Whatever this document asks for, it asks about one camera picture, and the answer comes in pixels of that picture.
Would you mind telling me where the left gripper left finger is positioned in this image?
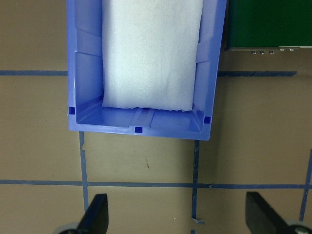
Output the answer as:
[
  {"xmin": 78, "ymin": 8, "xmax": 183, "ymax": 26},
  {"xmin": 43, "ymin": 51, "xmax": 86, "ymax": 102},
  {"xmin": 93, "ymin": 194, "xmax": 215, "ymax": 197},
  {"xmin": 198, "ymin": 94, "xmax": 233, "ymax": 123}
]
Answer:
[{"xmin": 55, "ymin": 194, "xmax": 109, "ymax": 234}]

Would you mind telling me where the blue source bin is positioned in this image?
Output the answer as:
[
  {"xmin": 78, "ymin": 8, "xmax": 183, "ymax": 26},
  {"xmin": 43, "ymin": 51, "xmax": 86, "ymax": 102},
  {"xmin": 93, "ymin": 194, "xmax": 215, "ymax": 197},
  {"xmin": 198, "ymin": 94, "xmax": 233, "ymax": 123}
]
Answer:
[{"xmin": 66, "ymin": 0, "xmax": 227, "ymax": 140}]

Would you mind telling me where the white foam pad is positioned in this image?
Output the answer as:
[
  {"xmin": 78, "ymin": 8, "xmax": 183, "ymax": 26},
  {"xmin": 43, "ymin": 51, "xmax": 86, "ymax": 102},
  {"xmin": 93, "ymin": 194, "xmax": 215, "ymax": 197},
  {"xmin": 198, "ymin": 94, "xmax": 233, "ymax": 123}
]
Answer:
[{"xmin": 102, "ymin": 0, "xmax": 203, "ymax": 111}]

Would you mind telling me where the green conveyor belt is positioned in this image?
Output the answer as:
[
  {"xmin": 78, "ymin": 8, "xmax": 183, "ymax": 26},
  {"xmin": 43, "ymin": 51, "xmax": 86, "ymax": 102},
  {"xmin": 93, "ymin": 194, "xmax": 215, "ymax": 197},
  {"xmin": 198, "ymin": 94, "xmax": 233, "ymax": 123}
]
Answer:
[{"xmin": 226, "ymin": 0, "xmax": 312, "ymax": 51}]

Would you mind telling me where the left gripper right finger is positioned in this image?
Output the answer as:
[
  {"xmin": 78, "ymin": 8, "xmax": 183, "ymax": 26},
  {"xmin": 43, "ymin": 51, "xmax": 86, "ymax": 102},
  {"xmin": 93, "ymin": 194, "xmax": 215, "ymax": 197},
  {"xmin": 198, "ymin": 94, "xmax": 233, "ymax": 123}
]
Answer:
[{"xmin": 245, "ymin": 192, "xmax": 312, "ymax": 234}]

